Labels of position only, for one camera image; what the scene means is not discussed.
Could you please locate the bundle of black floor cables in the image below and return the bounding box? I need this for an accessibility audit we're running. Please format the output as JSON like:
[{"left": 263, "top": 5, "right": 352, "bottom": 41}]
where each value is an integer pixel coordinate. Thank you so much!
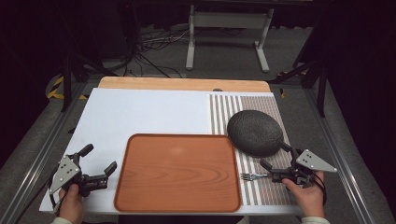
[{"left": 122, "top": 26, "right": 191, "bottom": 78}]

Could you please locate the silver metal fork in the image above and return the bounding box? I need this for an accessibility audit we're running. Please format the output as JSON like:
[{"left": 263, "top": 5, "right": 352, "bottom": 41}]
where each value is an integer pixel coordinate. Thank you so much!
[{"left": 240, "top": 173, "right": 273, "bottom": 182}]

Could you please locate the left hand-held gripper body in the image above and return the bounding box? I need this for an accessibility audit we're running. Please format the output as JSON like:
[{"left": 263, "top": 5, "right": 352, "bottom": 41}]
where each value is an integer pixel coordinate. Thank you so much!
[{"left": 48, "top": 154, "right": 110, "bottom": 199}]

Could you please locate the aluminium rail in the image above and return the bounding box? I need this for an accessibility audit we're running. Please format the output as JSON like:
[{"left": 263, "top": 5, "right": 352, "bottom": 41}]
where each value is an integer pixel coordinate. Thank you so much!
[
  {"left": 0, "top": 81, "right": 92, "bottom": 224},
  {"left": 303, "top": 88, "right": 389, "bottom": 224}
]

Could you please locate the striped grey placemat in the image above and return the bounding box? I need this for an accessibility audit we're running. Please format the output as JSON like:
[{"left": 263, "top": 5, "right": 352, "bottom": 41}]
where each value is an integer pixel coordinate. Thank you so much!
[{"left": 207, "top": 93, "right": 299, "bottom": 207}]

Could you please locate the yellow and black floor tape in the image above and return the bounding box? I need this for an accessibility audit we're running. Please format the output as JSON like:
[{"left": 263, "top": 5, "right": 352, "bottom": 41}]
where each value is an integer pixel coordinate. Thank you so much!
[{"left": 46, "top": 76, "right": 89, "bottom": 101}]

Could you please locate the grey metal stand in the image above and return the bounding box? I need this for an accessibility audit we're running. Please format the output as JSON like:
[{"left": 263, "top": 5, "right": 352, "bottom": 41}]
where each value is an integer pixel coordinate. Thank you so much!
[{"left": 185, "top": 4, "right": 276, "bottom": 74}]

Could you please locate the person's left hand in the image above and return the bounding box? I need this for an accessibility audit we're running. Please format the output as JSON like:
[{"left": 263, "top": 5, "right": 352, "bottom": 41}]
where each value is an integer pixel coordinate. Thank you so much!
[{"left": 58, "top": 183, "right": 85, "bottom": 224}]

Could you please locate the white board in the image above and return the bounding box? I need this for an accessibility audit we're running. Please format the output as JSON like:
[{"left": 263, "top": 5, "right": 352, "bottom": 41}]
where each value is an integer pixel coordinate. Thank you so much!
[{"left": 39, "top": 87, "right": 303, "bottom": 217}]

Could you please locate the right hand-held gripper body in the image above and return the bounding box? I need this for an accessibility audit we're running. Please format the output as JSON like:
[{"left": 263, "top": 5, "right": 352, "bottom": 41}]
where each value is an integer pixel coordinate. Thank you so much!
[{"left": 270, "top": 148, "right": 339, "bottom": 189}]

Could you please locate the black tripod stand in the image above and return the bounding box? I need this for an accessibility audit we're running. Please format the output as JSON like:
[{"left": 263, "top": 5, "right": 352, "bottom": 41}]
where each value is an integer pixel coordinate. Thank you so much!
[
  {"left": 60, "top": 50, "right": 120, "bottom": 113},
  {"left": 270, "top": 57, "right": 329, "bottom": 119}
]

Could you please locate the brown wood-grain tray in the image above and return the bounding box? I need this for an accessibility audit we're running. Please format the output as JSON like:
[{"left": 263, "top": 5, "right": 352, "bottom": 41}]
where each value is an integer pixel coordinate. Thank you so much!
[{"left": 113, "top": 133, "right": 242, "bottom": 214}]

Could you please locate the person's right hand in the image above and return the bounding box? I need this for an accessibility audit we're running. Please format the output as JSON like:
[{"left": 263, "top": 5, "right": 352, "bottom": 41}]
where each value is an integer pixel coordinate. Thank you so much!
[{"left": 281, "top": 170, "right": 327, "bottom": 219}]

